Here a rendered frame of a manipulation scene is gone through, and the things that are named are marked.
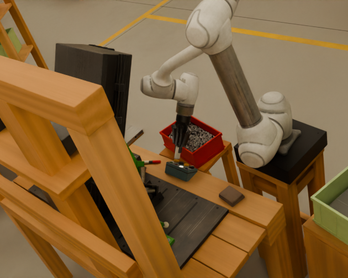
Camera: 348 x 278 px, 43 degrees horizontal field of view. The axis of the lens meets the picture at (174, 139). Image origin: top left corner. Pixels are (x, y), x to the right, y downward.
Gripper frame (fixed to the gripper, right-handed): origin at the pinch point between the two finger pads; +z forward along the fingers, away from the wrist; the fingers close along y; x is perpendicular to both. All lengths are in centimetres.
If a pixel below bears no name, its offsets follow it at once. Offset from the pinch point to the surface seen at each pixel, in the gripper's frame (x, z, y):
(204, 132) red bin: -26.8, -8.0, 5.0
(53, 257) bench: 13, 95, 79
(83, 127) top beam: 110, -35, -61
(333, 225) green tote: -7, 8, -83
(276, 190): -27, 9, -45
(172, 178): 5.8, 12.5, -3.8
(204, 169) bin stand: -16.3, 9.2, -7.0
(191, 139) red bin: -20.9, -2.9, 8.5
